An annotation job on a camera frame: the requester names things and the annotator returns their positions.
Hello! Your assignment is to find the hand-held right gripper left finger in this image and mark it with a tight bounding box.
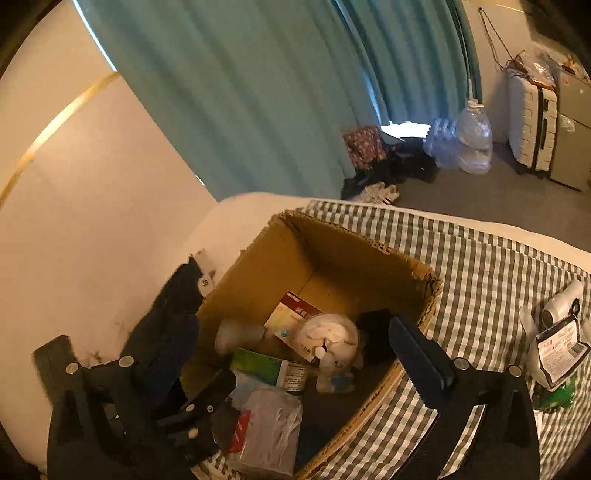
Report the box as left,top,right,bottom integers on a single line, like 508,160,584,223
46,314,201,480

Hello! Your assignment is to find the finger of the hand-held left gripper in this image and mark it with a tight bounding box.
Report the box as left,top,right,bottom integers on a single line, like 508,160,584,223
157,381,237,468

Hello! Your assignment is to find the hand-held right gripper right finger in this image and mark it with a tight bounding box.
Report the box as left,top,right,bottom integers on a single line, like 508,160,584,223
389,316,541,480

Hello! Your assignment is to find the small black cloth item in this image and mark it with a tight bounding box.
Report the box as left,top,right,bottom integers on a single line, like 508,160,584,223
356,310,399,366

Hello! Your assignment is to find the silver blue packet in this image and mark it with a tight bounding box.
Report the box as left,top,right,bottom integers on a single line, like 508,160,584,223
228,369,264,411

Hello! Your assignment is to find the clear bag with red label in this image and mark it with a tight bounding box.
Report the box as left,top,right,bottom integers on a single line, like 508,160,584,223
226,387,303,478

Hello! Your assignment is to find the green white medicine box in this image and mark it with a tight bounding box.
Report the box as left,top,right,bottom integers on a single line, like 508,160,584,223
229,347,310,393

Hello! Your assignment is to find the white plush toy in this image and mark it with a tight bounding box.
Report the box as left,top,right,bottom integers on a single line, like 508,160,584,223
315,344,365,394

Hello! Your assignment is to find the clear cotton swab container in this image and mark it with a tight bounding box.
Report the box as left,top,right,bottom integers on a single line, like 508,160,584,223
295,313,361,365

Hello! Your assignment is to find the red white medicine box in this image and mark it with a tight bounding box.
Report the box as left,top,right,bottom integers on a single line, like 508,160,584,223
264,290,324,352

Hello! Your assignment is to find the brown cardboard box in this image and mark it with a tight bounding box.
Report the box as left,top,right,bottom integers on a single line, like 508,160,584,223
178,209,444,480

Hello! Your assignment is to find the dark cloth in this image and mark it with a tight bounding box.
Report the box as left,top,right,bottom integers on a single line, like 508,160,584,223
152,256,211,324

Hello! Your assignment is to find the grey checked bed sheet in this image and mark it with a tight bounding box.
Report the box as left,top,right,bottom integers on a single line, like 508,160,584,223
295,199,591,480

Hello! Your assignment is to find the black white printed packet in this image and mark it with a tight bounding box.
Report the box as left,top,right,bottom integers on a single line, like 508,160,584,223
526,316,591,386

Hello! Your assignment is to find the green snack packet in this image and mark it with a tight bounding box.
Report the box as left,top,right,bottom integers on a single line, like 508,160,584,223
533,374,578,412

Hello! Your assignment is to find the white mattress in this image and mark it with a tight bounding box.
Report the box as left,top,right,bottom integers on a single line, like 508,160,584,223
185,191,591,296

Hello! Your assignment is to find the white handheld device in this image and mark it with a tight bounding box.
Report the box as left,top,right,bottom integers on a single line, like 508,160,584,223
541,279,585,326

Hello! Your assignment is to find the black clothes heap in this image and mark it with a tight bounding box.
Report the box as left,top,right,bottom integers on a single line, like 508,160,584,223
342,148,439,197

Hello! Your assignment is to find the dark patterned bag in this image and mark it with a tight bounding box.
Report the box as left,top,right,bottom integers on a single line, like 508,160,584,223
342,126,389,169

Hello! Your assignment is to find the pack of water bottles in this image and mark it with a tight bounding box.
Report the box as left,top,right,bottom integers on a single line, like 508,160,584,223
424,117,462,168

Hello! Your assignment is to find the large clear water jug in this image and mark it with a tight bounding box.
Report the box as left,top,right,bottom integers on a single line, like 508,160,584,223
455,99,494,175

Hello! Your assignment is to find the white suitcase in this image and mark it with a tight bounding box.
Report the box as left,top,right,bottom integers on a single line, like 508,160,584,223
507,69,561,175

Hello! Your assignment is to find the teal curtain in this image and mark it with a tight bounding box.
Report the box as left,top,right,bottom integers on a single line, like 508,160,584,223
76,0,483,201

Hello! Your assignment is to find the small grey fridge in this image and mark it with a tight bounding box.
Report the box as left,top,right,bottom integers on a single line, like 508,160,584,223
549,65,591,192

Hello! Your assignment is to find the crinkled clear plastic bag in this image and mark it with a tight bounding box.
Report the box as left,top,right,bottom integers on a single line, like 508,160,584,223
522,51,561,88

